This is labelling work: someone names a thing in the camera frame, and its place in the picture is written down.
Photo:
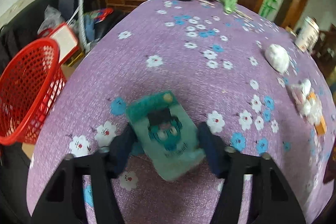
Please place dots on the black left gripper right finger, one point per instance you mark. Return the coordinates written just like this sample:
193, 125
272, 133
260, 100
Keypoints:
272, 199

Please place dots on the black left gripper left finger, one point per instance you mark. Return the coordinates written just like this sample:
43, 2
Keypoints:
62, 200

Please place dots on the teal cartoon tissue pack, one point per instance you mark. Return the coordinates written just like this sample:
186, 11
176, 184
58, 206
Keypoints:
166, 133

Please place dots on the red snack wrapper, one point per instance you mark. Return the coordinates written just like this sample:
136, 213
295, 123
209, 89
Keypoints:
330, 172

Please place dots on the white crumpled plastic bag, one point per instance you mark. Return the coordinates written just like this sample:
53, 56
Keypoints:
307, 102

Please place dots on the purple floral tablecloth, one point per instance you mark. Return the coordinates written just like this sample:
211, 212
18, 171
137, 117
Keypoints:
214, 63

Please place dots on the red plastic mesh basket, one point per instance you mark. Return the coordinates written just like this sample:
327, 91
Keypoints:
30, 85

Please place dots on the white red-rimmed board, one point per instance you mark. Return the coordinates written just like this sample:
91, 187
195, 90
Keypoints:
66, 40

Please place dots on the white paper cup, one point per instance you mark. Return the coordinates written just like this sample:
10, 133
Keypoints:
308, 35

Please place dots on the black leather sofa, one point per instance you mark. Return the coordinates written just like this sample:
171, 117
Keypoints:
22, 30

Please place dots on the clear plastic bag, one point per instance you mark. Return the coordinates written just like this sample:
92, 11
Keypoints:
53, 18

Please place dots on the green crumpled cloth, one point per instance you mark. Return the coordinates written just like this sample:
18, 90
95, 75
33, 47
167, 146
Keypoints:
229, 6

